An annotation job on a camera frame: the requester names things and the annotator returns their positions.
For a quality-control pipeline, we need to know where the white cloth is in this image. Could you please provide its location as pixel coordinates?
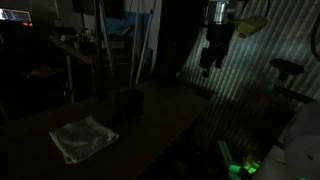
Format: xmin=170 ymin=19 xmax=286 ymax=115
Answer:
xmin=49 ymin=116 xmax=119 ymax=164

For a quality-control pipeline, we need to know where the lit computer monitor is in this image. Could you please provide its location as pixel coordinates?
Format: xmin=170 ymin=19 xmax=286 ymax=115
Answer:
xmin=0 ymin=8 xmax=32 ymax=23

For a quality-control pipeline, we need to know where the dark open box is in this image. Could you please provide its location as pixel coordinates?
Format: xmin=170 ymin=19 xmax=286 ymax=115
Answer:
xmin=112 ymin=88 xmax=144 ymax=121

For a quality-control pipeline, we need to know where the yellow-green wrist camera box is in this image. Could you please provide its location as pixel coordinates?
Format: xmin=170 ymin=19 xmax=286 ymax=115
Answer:
xmin=235 ymin=16 xmax=269 ymax=38

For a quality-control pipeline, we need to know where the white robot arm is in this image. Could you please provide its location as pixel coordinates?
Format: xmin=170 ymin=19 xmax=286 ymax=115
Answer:
xmin=199 ymin=0 xmax=235 ymax=78

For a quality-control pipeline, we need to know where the metal tripod pole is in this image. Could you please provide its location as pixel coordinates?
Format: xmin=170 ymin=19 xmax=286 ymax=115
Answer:
xmin=94 ymin=0 xmax=107 ymax=100

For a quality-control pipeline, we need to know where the green glowing device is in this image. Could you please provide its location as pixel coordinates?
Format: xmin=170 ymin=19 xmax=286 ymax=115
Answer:
xmin=228 ymin=160 xmax=260 ymax=174

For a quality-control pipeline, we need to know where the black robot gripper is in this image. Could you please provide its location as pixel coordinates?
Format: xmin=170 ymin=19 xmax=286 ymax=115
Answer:
xmin=199 ymin=23 xmax=235 ymax=78

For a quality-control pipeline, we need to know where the black camera on stand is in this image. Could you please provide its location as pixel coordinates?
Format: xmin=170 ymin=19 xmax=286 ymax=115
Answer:
xmin=270 ymin=58 xmax=304 ymax=81

